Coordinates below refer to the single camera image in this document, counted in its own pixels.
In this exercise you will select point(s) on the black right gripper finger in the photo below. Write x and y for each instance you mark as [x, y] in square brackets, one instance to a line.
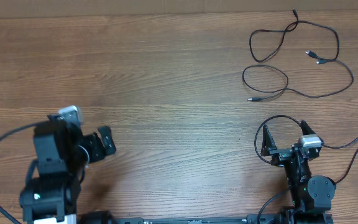
[306, 130]
[268, 144]

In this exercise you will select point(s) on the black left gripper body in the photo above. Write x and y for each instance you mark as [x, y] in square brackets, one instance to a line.
[94, 150]

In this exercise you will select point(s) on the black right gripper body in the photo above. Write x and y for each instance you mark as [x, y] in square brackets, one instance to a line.
[285, 155]

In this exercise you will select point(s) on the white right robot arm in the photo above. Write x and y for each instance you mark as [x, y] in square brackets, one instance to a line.
[311, 194]

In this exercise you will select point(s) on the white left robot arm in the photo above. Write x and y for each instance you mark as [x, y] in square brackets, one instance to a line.
[53, 180]

